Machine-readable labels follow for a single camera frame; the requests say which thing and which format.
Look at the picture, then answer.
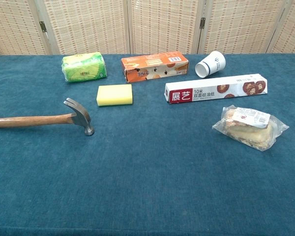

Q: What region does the wooden handle claw hammer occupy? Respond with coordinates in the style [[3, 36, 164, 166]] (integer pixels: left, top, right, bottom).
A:
[[0, 97, 95, 137]]

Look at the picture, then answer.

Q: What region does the yellow sponge block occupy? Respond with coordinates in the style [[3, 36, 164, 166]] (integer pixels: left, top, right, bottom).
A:
[[96, 84, 134, 107]]

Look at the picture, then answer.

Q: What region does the orange cardboard box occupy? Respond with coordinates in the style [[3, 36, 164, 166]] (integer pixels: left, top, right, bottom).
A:
[[120, 51, 189, 84]]

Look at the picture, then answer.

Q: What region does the teal tablecloth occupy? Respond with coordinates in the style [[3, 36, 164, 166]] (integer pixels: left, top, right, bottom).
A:
[[0, 53, 295, 236]]

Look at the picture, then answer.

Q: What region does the white baking paper box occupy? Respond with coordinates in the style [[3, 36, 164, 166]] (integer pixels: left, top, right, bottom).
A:
[[164, 73, 268, 105]]

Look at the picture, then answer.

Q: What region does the green tissue pack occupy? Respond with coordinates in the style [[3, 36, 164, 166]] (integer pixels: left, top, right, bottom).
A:
[[61, 52, 108, 83]]

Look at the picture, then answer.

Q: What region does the white paper cup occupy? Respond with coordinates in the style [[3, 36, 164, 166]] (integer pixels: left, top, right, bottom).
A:
[[195, 51, 227, 79]]

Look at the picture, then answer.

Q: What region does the woven folding screen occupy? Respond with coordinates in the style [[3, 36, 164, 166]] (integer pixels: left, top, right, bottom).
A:
[[0, 0, 295, 58]]

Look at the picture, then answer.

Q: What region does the bagged bread in clear plastic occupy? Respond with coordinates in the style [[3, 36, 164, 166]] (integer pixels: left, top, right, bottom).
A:
[[211, 105, 290, 152]]

